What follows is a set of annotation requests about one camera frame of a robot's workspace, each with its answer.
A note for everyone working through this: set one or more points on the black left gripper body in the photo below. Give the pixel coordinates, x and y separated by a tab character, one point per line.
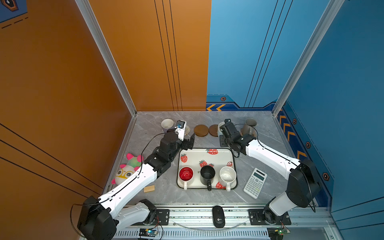
185	146

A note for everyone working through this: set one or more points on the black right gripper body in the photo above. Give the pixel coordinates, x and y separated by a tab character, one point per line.
224	142

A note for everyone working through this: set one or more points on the grey mug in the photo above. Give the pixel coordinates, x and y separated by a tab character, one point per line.
249	127

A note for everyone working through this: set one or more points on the red inside white mug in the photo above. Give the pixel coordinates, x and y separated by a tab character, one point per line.
186	174

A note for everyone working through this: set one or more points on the light blue mug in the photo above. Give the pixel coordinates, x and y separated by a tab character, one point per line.
219	128

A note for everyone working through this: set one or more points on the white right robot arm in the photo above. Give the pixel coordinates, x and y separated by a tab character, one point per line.
302	175

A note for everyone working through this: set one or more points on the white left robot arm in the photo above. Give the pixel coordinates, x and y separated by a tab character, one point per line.
100	218

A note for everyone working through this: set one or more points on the plain brown round coaster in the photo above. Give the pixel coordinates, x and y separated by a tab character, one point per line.
201	130

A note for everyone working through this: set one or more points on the scratched brown round coaster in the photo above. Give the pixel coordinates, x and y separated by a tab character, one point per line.
213	130

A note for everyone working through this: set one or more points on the white strawberry serving tray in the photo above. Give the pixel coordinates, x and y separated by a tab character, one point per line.
198	158

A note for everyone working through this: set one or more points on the black mug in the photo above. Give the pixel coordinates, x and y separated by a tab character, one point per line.
207	175

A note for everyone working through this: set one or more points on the white scientific calculator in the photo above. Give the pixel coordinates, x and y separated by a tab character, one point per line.
255	183

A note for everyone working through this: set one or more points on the white pink plush toy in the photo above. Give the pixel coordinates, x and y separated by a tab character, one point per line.
128	169

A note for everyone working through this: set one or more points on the small wooden block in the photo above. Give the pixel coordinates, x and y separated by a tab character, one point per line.
149	189

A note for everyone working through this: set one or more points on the black computer mouse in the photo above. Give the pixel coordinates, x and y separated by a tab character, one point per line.
218	217

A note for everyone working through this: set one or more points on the green circuit board left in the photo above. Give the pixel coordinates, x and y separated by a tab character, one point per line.
148	233

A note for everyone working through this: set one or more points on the circuit board right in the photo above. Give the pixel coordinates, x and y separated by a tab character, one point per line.
278	234

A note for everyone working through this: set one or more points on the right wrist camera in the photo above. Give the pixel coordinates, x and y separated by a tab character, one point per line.
228	129

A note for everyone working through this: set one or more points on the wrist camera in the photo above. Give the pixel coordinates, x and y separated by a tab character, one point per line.
180	129
228	129

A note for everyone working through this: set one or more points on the multicolour woven rope coaster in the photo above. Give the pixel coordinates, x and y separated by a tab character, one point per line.
187	130

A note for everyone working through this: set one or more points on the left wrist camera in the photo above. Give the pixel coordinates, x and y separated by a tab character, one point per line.
180	129

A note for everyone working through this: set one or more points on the aluminium front rail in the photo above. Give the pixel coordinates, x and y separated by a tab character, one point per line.
199	217

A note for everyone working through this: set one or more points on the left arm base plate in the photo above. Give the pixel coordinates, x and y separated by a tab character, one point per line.
163	215

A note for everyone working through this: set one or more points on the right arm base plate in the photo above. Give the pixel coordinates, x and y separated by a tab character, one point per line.
266	217

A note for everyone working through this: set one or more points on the aluminium corner post right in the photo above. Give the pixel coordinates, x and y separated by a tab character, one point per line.
328	16

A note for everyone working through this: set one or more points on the aluminium corner post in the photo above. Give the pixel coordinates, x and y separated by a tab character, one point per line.
101	42
328	16

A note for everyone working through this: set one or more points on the aluminium corner post left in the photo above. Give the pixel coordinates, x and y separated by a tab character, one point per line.
101	42

